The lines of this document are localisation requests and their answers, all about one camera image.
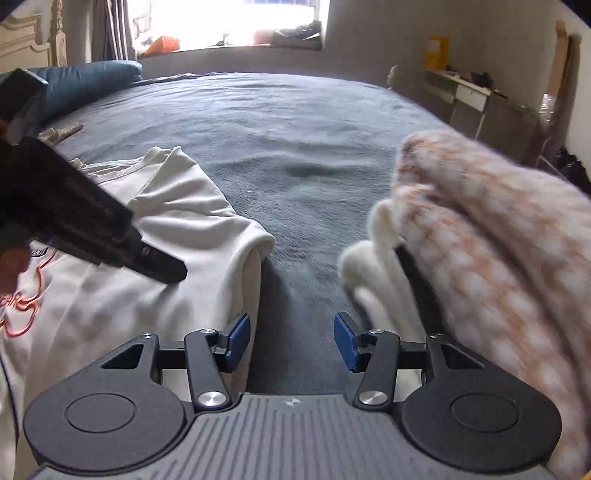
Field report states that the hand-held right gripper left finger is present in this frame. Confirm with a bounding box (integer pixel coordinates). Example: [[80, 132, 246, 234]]
[[82, 312, 252, 413]]

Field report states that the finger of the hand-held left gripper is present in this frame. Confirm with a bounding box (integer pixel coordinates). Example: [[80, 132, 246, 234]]
[[115, 231, 188, 284]]

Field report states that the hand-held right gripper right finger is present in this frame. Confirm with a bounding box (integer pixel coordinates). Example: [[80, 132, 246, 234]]
[[333, 312, 505, 410]]

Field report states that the white sweatshirt with orange print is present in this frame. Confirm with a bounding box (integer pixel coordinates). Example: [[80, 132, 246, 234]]
[[0, 145, 278, 480]]

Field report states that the person's left hand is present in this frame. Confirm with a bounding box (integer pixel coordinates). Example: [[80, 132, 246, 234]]
[[0, 241, 30, 296]]

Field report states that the beige zip jacket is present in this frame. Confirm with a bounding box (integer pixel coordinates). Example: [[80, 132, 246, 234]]
[[39, 122, 85, 146]]

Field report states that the black garment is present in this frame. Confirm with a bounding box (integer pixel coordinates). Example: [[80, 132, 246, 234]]
[[394, 244, 446, 335]]

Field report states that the blue duvet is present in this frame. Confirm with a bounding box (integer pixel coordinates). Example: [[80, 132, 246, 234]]
[[28, 59, 144, 121]]

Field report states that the cream headboard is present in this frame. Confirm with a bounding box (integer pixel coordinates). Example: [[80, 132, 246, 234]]
[[0, 0, 65, 72]]

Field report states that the grey curtain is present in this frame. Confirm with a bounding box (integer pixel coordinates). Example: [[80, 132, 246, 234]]
[[90, 0, 139, 63]]

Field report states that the houndstooth fuzzy coat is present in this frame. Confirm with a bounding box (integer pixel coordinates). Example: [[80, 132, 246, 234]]
[[390, 129, 591, 476]]

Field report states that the orange bag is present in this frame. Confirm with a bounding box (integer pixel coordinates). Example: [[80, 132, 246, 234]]
[[148, 36, 182, 54]]

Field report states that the grey bed blanket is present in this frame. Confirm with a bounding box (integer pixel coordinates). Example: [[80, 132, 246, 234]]
[[41, 71, 546, 398]]

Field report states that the white desk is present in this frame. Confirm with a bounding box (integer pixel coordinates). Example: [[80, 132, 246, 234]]
[[422, 67, 555, 162]]

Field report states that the black boots pair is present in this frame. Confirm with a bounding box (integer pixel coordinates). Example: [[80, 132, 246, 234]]
[[551, 145, 591, 185]]

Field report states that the yellow box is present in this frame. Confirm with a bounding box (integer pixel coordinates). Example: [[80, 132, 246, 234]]
[[424, 36, 451, 71]]

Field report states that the tall cardboard sheet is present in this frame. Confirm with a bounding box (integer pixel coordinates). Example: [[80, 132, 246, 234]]
[[545, 18, 583, 153]]

